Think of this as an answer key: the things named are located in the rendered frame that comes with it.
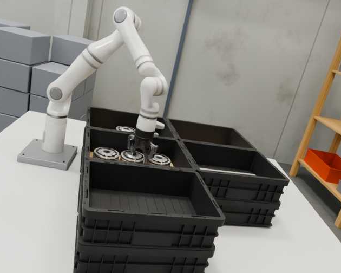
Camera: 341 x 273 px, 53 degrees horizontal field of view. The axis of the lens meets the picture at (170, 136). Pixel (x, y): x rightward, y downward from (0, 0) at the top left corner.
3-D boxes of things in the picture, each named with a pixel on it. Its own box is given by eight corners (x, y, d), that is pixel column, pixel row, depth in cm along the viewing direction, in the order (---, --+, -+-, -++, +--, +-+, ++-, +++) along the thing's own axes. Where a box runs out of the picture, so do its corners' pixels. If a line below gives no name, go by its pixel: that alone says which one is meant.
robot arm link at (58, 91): (84, 48, 137) (89, 46, 146) (40, 92, 143) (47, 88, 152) (100, 65, 140) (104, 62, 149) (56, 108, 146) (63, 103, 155)
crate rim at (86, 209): (81, 218, 86) (83, 210, 85) (84, 164, 113) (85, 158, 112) (225, 227, 97) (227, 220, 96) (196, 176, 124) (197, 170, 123)
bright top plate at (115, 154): (92, 156, 131) (93, 155, 131) (94, 147, 141) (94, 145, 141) (118, 160, 134) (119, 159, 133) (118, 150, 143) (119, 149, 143)
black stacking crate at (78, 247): (71, 281, 92) (77, 246, 88) (76, 216, 120) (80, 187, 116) (207, 283, 103) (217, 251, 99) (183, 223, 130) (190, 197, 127)
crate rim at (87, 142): (84, 164, 113) (85, 158, 112) (85, 132, 140) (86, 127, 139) (196, 176, 124) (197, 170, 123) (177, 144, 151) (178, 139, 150)
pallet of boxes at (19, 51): (86, 141, 362) (102, 42, 328) (61, 167, 296) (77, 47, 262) (-9, 117, 362) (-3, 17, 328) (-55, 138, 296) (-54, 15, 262)
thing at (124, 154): (122, 160, 134) (122, 158, 134) (119, 150, 144) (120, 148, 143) (146, 163, 137) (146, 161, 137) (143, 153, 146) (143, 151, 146)
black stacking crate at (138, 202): (77, 248, 89) (83, 212, 85) (80, 190, 116) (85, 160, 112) (215, 254, 100) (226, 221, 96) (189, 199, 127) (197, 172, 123)
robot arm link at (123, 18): (149, 56, 126) (159, 63, 133) (125, 0, 133) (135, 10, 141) (129, 68, 128) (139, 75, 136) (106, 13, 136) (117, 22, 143)
